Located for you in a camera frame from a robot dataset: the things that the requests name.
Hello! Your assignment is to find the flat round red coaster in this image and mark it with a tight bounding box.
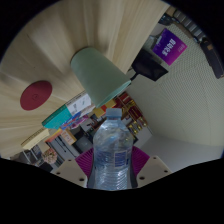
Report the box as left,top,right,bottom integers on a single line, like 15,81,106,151
19,80,53,111

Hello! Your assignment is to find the yellow notepad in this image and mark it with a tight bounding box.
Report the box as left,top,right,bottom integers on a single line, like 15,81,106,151
20,128,51,150

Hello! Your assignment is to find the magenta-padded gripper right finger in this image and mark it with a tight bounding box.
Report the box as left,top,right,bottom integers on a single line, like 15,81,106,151
132,145,173,188

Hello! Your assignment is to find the white printed paper booklet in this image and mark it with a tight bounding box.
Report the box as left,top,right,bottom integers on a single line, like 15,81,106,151
64,91,93,116

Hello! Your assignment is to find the silver ribbed suitcase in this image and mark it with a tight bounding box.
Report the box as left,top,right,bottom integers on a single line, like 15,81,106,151
174,9,209,43

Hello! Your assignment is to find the upright orange box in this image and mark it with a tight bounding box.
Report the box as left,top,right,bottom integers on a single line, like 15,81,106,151
59,129,77,146

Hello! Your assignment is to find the pale green cup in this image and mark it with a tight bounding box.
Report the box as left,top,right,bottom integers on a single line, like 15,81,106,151
69,46,133,109

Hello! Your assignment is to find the purple sign board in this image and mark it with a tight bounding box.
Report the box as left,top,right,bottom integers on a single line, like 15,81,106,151
152,28,188,67

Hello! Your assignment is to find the flower bouquet in white pot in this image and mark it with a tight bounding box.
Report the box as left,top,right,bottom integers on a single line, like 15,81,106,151
41,147,58,165

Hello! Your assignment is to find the clear plastic water bottle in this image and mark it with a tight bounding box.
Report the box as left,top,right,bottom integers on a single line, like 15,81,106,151
92,107,135,190

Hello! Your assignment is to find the orange book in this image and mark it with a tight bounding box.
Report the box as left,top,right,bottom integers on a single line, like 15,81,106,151
44,128,64,144

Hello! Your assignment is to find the dark suitcase with tan trim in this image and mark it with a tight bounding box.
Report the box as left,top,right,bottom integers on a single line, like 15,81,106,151
199,36,224,80

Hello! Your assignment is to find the wooden shelf unit with trophies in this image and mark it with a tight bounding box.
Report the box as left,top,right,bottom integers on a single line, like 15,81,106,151
89,91,149,138

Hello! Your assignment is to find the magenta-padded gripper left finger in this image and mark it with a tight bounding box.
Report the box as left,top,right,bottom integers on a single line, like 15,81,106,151
51,147,95,189

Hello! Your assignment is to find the blue pink printed booklet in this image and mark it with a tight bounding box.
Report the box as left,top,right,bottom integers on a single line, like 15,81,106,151
59,113,90,131

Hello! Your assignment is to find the teal book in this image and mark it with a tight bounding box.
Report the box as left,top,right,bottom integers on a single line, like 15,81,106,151
41,104,74,130

